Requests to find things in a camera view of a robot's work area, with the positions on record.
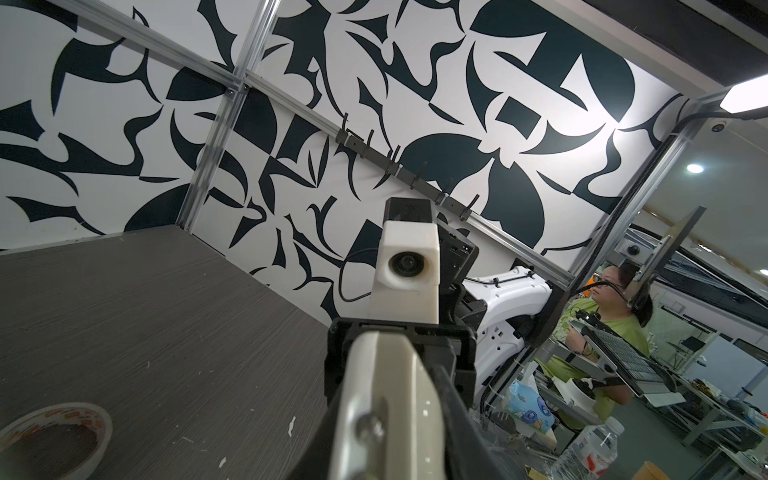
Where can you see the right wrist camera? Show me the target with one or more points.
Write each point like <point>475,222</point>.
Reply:
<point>407,272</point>

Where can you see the person in green shirt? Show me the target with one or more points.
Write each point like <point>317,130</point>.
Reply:
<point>617,324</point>

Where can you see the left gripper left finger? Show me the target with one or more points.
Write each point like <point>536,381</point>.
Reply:
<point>314,463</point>

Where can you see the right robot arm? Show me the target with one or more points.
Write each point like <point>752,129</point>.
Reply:
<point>517,302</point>

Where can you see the plastic water bottle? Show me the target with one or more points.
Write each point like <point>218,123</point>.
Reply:
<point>591,454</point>

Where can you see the blue tissue pack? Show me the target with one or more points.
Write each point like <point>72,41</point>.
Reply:
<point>524,403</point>

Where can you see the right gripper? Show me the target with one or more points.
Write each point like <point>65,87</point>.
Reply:
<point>459,315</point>

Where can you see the beige masking tape roll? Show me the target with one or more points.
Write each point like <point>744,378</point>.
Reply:
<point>62,441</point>

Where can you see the brown paper cup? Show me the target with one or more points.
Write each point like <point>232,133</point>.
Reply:
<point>649,471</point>

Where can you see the black wall hook rail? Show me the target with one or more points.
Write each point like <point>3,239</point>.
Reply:
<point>392,168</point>

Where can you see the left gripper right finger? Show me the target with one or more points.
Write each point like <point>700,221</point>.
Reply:
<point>465,455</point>

